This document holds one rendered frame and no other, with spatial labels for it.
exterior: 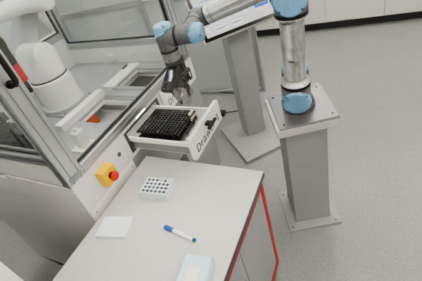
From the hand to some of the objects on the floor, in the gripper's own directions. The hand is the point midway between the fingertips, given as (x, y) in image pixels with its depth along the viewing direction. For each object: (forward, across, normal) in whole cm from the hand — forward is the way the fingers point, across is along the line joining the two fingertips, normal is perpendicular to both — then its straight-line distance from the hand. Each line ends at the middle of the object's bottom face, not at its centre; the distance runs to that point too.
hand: (184, 103), depth 138 cm
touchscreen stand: (+97, +8, -90) cm, 133 cm away
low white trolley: (+97, -8, +46) cm, 108 cm away
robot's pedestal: (+97, -43, -28) cm, 110 cm away
